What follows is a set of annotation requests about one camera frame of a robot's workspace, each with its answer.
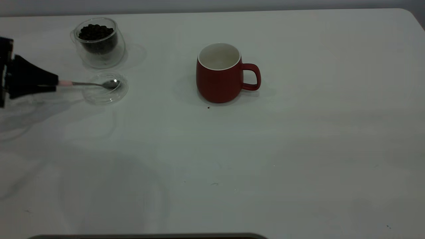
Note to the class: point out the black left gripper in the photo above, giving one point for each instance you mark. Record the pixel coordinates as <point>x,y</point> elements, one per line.
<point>5,66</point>

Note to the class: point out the clear double-wall glass cup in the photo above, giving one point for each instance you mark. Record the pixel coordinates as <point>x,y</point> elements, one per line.
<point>99,58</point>

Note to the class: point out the dark coffee beans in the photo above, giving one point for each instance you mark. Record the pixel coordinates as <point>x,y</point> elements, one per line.
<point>96,33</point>

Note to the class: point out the red ceramic mug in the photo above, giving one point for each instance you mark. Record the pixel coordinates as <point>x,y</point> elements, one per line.
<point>219,83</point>

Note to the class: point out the clear round glass lid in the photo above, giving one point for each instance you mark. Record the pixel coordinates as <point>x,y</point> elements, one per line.
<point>106,96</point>

